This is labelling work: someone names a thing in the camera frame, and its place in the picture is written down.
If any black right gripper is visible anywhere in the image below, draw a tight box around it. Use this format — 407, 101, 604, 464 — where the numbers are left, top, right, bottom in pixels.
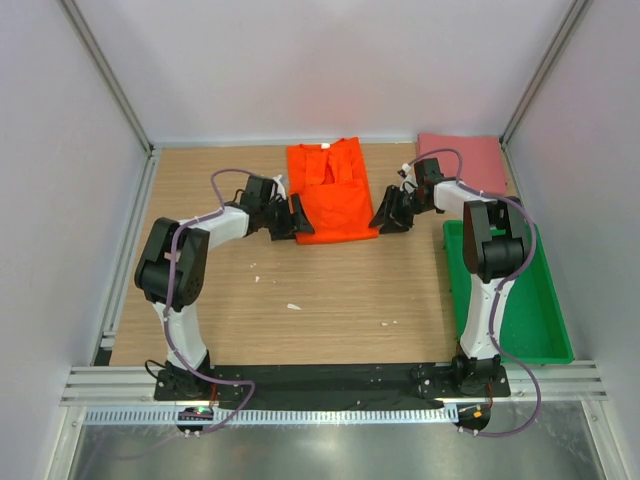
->
369, 185, 430, 235

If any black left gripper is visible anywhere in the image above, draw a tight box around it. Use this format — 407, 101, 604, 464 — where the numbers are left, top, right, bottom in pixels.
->
260, 194, 314, 241

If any orange t shirt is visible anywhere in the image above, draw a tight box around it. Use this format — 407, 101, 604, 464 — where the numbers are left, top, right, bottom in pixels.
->
286, 137, 378, 245

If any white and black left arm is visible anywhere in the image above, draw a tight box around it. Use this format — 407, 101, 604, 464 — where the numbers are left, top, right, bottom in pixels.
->
134, 194, 315, 400

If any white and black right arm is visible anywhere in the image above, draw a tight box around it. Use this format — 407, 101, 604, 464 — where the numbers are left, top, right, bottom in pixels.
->
370, 180, 537, 396

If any folded pink t shirt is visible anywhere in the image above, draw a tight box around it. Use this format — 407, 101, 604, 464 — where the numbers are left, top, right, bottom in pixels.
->
417, 133, 508, 195

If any green plastic tray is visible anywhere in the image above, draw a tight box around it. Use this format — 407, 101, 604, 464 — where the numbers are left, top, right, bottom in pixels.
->
443, 220, 574, 364

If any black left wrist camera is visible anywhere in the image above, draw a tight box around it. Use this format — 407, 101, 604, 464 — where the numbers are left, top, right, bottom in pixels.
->
240, 175, 277, 209

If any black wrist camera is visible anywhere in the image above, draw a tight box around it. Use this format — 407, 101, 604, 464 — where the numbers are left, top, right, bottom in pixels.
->
240, 175, 277, 209
413, 157, 445, 187

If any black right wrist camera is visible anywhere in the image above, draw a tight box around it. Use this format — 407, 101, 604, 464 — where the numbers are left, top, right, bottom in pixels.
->
413, 157, 445, 187

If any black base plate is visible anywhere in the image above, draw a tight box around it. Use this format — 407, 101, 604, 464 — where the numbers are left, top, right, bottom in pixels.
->
154, 363, 511, 411

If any aluminium front frame rail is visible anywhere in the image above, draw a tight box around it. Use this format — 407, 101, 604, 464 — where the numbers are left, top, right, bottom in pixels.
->
61, 361, 607, 411

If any white slotted cable duct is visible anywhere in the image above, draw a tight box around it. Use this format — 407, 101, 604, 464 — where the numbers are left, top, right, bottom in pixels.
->
83, 404, 458, 427

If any left aluminium corner post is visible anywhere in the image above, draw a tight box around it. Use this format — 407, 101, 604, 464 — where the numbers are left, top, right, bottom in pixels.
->
58, 0, 154, 157

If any aluminium corner post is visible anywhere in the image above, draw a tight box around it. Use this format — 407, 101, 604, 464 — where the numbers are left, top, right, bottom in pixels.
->
58, 0, 154, 157
500, 0, 593, 150

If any right aluminium corner post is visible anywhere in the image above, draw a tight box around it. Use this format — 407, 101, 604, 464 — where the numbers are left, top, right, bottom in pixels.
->
500, 0, 593, 150

